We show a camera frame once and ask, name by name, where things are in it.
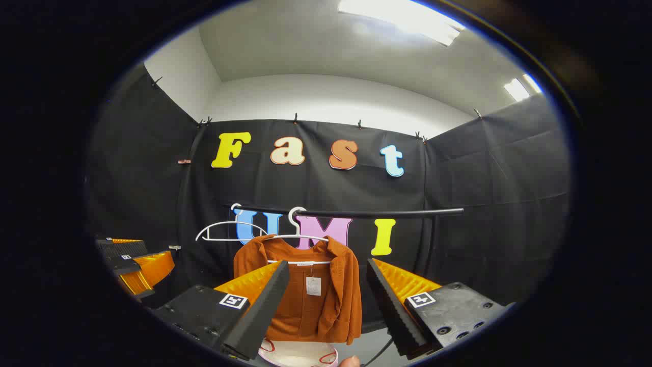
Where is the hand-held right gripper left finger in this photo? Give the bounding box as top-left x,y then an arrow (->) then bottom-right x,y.
153,260 -> 291,361

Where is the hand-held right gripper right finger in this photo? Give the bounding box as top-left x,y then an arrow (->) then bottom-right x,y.
366,257 -> 515,360

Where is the orange corduroy shirt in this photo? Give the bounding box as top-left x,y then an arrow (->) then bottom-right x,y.
233,234 -> 363,346

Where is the white fabric laundry hamper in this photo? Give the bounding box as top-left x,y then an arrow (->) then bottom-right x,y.
257,337 -> 340,367

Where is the white plastic clothes hanger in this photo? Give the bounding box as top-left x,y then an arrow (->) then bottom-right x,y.
262,206 -> 333,266
196,203 -> 268,243

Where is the black backdrop cloth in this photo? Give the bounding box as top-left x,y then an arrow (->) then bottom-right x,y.
87,64 -> 571,327

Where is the small ceiling light panel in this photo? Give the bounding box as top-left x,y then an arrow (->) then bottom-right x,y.
504,73 -> 544,102

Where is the black cable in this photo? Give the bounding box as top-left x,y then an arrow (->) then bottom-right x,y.
361,335 -> 394,367

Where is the black clothes rail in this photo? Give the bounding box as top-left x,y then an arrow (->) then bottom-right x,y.
224,204 -> 465,278

